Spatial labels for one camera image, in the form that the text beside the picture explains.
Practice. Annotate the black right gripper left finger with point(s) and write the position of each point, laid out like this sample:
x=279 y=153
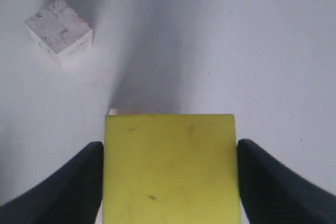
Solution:
x=72 y=194

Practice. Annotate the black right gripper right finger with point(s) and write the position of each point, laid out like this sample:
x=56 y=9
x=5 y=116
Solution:
x=272 y=193

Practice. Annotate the large pale wooden cube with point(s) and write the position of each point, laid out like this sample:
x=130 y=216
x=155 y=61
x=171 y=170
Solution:
x=125 y=112

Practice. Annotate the yellow cube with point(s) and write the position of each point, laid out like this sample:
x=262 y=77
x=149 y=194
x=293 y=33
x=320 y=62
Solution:
x=170 y=168

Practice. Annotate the small weathered wooden cube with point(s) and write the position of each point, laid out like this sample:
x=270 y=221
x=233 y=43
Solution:
x=60 y=32

